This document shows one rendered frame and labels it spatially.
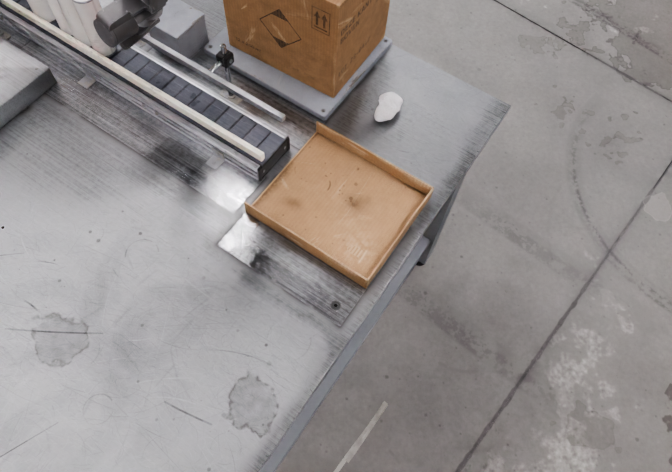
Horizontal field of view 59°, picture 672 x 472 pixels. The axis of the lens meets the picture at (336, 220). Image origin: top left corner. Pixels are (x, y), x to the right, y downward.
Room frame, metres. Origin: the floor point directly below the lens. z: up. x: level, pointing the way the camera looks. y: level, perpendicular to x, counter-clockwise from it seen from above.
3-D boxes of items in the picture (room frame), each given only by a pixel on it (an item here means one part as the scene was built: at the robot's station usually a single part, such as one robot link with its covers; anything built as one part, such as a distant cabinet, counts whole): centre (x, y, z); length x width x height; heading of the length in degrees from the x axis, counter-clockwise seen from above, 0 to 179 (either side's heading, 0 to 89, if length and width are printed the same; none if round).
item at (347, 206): (0.64, -0.01, 0.85); 0.30 x 0.26 x 0.04; 60
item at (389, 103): (0.91, -0.09, 0.85); 0.08 x 0.07 x 0.04; 124
